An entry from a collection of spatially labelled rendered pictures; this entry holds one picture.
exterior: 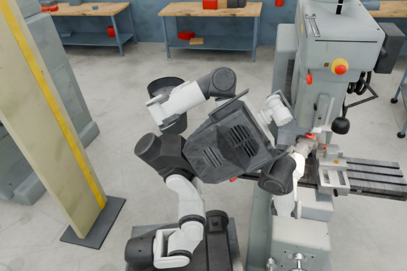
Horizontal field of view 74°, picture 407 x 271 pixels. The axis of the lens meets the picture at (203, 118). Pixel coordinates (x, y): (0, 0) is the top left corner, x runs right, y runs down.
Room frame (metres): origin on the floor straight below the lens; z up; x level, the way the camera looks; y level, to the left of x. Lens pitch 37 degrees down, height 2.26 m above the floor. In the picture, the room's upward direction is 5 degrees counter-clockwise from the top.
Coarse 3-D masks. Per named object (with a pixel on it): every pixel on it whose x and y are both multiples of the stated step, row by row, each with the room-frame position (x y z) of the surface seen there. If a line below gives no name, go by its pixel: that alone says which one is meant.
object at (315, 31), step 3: (306, 15) 1.12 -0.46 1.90; (315, 15) 1.11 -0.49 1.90; (306, 18) 1.10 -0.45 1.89; (309, 18) 1.08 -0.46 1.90; (312, 18) 1.08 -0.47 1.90; (315, 18) 1.09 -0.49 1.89; (309, 21) 1.05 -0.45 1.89; (312, 21) 1.04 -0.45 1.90; (315, 21) 1.04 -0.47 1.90; (312, 24) 1.01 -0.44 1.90; (315, 24) 1.01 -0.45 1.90; (312, 27) 0.98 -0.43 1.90; (315, 27) 0.97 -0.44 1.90; (315, 30) 0.94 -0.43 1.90; (318, 30) 0.94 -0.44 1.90; (315, 33) 0.92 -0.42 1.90; (318, 33) 0.91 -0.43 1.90; (315, 36) 0.90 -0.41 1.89; (318, 36) 0.90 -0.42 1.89
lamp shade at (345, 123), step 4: (336, 120) 0.89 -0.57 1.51; (340, 120) 0.88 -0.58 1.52; (344, 120) 0.88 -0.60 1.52; (348, 120) 0.88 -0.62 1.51; (332, 124) 0.90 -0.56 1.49; (336, 124) 0.88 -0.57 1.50; (340, 124) 0.87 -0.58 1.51; (344, 124) 0.86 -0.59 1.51; (348, 124) 0.86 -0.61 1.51; (332, 128) 0.89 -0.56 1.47; (336, 128) 0.87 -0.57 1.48; (340, 128) 0.86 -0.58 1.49; (344, 128) 0.85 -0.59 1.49; (348, 128) 0.86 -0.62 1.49; (336, 132) 0.86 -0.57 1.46; (340, 132) 0.85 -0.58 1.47; (344, 132) 0.85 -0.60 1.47
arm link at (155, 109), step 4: (156, 104) 0.88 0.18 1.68; (148, 108) 0.89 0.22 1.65; (152, 108) 0.88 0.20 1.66; (156, 108) 0.87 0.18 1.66; (160, 108) 0.88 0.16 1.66; (152, 112) 0.88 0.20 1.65; (156, 112) 0.87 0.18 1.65; (160, 112) 0.87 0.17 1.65; (156, 116) 0.86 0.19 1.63; (160, 116) 0.86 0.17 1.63; (164, 116) 0.86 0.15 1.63; (156, 120) 0.86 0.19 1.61; (160, 120) 0.85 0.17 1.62; (160, 124) 0.85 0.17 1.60
